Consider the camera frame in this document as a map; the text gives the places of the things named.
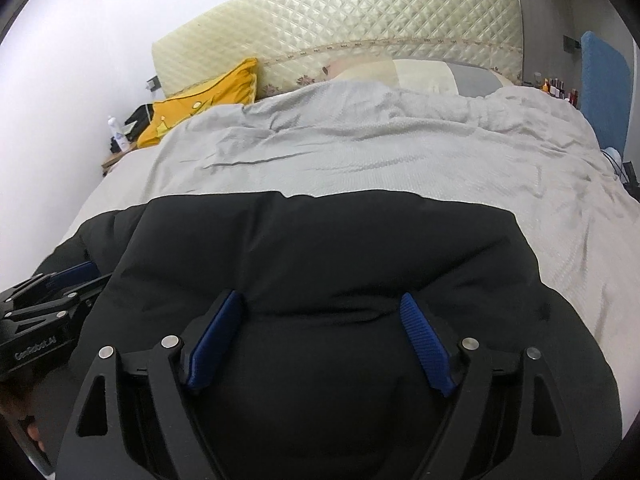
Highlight black puffer jacket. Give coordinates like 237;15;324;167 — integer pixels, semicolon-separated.
30;191;622;479

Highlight person's left hand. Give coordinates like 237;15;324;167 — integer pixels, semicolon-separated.
1;392;46;452

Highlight wooden nightstand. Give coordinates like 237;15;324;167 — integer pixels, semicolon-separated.
101;144;138;177

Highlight white spray bottle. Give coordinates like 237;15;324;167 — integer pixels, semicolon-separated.
107;116;130;152

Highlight black bag on nightstand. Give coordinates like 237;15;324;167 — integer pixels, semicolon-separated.
124;103;154;143

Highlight yellow cartoon pillow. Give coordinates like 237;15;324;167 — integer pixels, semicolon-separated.
136;58;258;148

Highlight light grey duvet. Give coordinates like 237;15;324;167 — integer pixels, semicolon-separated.
76;81;639;426

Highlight small bottles on shelf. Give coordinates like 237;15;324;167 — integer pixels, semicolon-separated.
532;72;579;108

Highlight beige grey pillow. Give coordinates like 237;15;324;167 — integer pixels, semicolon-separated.
323;56;513;98

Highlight blue upholstered chair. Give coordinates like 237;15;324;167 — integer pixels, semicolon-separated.
579;30;632;155

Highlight cream quilted headboard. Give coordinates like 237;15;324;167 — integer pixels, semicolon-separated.
152;0;524;98

